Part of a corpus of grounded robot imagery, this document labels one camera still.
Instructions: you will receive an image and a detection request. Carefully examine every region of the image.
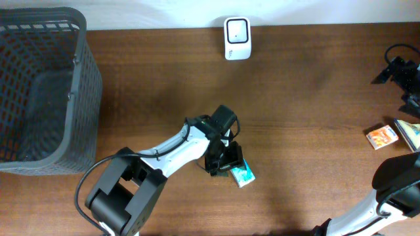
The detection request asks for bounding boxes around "teal tissue pack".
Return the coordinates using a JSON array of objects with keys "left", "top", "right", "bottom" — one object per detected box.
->
[{"left": 230, "top": 160, "right": 256, "bottom": 188}]

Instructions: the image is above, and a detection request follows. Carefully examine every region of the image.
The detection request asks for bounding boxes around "orange tissue pack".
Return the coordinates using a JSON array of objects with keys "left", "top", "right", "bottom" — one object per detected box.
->
[{"left": 366, "top": 125, "right": 399, "bottom": 150}]

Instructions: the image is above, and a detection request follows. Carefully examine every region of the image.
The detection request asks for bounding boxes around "yellow snack bag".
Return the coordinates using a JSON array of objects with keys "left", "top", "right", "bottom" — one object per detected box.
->
[{"left": 394, "top": 119, "right": 419, "bottom": 153}]

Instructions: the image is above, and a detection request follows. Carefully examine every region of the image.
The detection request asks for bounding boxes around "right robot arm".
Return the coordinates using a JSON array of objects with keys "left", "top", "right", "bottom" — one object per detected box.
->
[{"left": 310, "top": 56, "right": 419, "bottom": 236}]

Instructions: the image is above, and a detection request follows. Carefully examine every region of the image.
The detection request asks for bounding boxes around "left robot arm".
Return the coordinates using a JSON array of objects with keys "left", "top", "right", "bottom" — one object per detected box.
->
[{"left": 74, "top": 105, "right": 245, "bottom": 235}]

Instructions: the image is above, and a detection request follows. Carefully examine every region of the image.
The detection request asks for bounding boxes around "white barcode scanner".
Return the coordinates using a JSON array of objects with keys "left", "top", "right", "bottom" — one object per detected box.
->
[{"left": 223, "top": 16, "right": 252, "bottom": 60}]

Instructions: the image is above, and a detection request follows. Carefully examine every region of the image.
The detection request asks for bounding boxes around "grey plastic mesh basket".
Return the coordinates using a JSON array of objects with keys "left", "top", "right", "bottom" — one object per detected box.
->
[{"left": 1, "top": 7, "right": 102, "bottom": 176}]

